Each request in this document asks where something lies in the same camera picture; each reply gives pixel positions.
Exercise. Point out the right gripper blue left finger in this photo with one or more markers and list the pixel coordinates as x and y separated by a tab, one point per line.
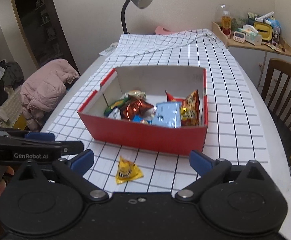
81	163

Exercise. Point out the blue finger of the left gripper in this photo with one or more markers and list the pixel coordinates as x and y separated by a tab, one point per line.
70	147
49	137

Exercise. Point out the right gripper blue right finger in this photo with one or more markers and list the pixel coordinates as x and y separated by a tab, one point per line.
200	162

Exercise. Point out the yellow small candy packet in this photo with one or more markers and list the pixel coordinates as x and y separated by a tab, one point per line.
127	171

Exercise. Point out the red yellow snack bag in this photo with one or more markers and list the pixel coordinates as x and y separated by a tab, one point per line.
190	108

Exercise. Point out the white blue printed packet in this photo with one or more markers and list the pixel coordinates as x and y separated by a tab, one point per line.
115	114

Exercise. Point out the light blue snack packet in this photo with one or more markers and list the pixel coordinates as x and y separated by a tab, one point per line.
167	115

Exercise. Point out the green cracker packet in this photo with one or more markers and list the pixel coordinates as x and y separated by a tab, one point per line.
116	104

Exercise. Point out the blue cookie packet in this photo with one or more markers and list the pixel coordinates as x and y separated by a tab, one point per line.
142	120

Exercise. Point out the brown foil snack packet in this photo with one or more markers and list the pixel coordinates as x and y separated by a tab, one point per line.
134	107

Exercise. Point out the pink puffer jacket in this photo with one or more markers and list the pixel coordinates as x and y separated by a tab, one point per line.
43	90

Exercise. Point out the dark clothes pile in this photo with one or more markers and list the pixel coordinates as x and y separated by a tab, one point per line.
11	74

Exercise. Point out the paper packet at table edge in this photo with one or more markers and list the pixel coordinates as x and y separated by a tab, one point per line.
108	51

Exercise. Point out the dark wooden bookshelf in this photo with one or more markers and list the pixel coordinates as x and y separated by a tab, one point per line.
41	31

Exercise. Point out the brown wooden chair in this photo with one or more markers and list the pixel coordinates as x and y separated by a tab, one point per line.
276	93

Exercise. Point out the white corner cabinet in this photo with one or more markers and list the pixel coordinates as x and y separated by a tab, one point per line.
254	60

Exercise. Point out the white digital timer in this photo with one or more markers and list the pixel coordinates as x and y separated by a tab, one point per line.
239	37

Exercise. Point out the tissue box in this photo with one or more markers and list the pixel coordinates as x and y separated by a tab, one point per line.
252	35

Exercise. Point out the pink item behind table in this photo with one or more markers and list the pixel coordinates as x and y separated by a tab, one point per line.
162	31

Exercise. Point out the amber drink bottle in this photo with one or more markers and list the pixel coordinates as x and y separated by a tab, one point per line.
226	23

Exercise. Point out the clear glass dome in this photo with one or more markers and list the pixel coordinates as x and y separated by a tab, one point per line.
218	14

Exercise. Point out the yellow box on cabinet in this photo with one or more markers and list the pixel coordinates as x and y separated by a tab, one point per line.
265	30

